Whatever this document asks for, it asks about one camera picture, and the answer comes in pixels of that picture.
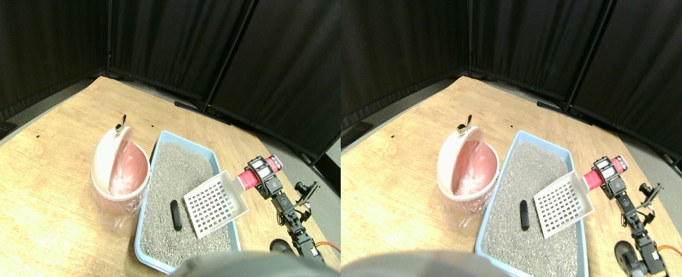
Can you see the black lump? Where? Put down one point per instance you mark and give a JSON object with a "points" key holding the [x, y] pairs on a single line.
{"points": [[525, 214], [176, 214]]}

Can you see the black bracket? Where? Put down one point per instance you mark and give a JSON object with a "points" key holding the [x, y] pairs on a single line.
{"points": [[645, 189], [301, 188]]}

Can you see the black curtain stand foot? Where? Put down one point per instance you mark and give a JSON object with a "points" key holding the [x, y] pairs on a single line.
{"points": [[566, 113], [202, 113]]}

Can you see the blue litter tray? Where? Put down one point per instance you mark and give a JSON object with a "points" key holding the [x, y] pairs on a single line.
{"points": [[520, 173], [167, 173]]}

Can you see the black curtain stand pole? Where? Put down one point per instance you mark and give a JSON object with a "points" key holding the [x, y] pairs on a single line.
{"points": [[231, 55], [591, 53], [110, 34]]}

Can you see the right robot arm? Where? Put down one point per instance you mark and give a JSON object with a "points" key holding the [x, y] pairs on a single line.
{"points": [[294, 228], [644, 242]]}

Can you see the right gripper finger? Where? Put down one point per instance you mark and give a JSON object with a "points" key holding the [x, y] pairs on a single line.
{"points": [[263, 168], [608, 169]]}

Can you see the white bin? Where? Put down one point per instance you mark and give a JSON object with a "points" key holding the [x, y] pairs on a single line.
{"points": [[453, 156], [107, 161]]}

